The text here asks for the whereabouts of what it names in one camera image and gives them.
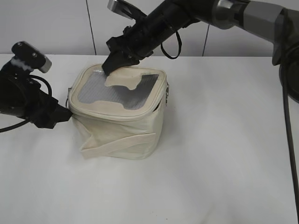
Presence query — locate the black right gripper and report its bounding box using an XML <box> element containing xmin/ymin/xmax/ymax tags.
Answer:
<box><xmin>102</xmin><ymin>10</ymin><xmax>178</xmax><ymax>76</ymax></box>

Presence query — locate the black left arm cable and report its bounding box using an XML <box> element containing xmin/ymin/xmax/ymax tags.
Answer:
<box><xmin>0</xmin><ymin>74</ymin><xmax>52</xmax><ymax>133</ymax></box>

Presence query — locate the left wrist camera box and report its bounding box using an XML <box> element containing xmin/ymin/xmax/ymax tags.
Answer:
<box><xmin>11</xmin><ymin>41</ymin><xmax>52</xmax><ymax>73</ymax></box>

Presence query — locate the cream zippered bag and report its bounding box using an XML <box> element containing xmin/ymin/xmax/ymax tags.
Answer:
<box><xmin>68</xmin><ymin>64</ymin><xmax>167</xmax><ymax>160</ymax></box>

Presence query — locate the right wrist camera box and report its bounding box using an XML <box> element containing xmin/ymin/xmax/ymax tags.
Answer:
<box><xmin>107</xmin><ymin>0</ymin><xmax>147</xmax><ymax>21</ymax></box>

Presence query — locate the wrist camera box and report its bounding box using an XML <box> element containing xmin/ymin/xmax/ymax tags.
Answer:
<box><xmin>107</xmin><ymin>0</ymin><xmax>147</xmax><ymax>21</ymax></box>
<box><xmin>11</xmin><ymin>41</ymin><xmax>52</xmax><ymax>73</ymax></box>

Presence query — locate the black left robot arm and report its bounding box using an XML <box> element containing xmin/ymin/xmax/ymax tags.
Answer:
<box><xmin>0</xmin><ymin>62</ymin><xmax>72</xmax><ymax>133</ymax></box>

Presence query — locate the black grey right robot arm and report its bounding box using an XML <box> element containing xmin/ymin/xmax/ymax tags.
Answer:
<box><xmin>102</xmin><ymin>0</ymin><xmax>299</xmax><ymax>100</ymax></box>

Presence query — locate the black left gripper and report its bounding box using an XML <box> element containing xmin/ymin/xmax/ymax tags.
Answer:
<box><xmin>14</xmin><ymin>79</ymin><xmax>72</xmax><ymax>129</ymax></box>

